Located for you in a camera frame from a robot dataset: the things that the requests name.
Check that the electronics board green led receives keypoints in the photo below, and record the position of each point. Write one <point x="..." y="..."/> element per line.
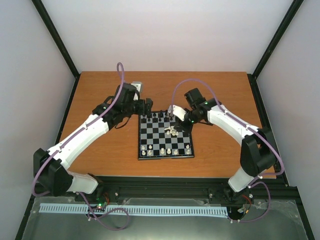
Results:
<point x="102" y="203"/>

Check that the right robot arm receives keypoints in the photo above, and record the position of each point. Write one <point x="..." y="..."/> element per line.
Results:
<point x="256" y="144"/>

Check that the black frame post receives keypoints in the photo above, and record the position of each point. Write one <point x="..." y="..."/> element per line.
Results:
<point x="50" y="26"/>
<point x="284" y="24"/>

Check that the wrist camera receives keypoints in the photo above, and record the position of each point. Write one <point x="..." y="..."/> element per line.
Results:
<point x="138" y="85"/>
<point x="177" y="111"/>

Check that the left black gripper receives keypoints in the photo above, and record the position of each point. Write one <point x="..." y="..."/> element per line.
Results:
<point x="145" y="108"/>

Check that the black aluminium rail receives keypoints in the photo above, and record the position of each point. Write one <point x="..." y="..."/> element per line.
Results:
<point x="214" y="190"/>

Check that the left black frame post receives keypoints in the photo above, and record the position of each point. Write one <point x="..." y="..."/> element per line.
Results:
<point x="50" y="26"/>

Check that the black magnetic chess board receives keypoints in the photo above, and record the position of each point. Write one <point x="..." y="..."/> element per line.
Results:
<point x="158" y="131"/>

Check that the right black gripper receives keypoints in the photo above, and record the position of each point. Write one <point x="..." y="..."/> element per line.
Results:
<point x="182" y="126"/>

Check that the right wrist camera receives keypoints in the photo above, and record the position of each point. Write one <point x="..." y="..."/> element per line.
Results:
<point x="177" y="111"/>

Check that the light blue cable duct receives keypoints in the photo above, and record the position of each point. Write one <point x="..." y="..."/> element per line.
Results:
<point x="141" y="210"/>

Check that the right black frame post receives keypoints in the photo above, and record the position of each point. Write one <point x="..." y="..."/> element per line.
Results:
<point x="284" y="24"/>

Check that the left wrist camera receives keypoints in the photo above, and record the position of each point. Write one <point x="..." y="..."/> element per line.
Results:
<point x="138" y="85"/>

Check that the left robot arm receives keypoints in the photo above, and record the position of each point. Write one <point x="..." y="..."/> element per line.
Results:
<point x="51" y="167"/>

